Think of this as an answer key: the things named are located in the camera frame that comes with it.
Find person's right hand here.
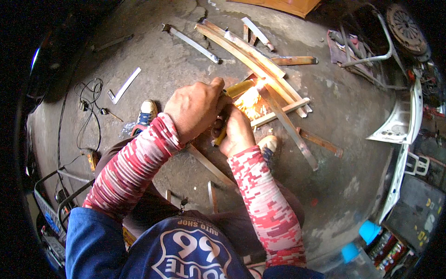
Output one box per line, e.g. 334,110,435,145
211,105,257,158

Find person's left hand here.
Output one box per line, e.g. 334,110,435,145
164,77,233,144

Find long curved rusty metal strip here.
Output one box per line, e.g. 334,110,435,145
194,19,313,118

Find long rusty steel bar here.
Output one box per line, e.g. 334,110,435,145
187,143,241,192

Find long flat steel bar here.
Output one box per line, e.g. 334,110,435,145
162,23,221,64

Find small rusty metal offcuts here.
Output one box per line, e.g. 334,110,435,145
243,24,258,46

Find pale square steel tube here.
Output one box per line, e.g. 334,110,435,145
250,97,311,128

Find short shiny steel bar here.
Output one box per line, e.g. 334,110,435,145
241,17,275,52

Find grey steel bar being cut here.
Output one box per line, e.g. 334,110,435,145
258,85,320,172

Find short upright steel piece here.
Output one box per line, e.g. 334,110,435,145
208,181,219,214

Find short rusty flat bar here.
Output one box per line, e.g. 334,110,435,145
271,56,318,66

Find steel angle square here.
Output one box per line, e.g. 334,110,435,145
107,67,142,105

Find wooden board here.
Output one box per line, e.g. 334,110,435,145
226,0,322,19

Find dark metal bar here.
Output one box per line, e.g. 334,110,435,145
92,33,134,53

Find dark dirty cloth with tools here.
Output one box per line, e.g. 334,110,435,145
326,29,385,77

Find yellow power tool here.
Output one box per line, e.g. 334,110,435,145
80,148,100,173

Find black car body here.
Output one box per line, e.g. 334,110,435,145
29,0,121,102

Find person's body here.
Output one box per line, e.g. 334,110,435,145
66,207,326,279

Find white car door panel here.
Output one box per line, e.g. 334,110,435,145
365,78,424,146

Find clear bottle with blue cap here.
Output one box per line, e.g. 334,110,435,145
315,242,384,279
358,220,383,246

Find narrow white car panel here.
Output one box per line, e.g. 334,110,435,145
378,144,410,224

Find round clutch disc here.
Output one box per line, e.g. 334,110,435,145
385,3,431,57

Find crate of cans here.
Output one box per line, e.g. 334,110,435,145
365,228,409,273

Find black machine box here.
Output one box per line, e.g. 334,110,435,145
383,174,446,253

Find black power cable with plugs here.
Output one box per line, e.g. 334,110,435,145
73,78,125,151

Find grey metal tube frame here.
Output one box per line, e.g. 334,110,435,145
339,12,397,68

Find black wire basket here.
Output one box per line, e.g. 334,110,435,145
33,169,95,246

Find white metal bracket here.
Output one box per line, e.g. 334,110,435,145
404,151,430,177

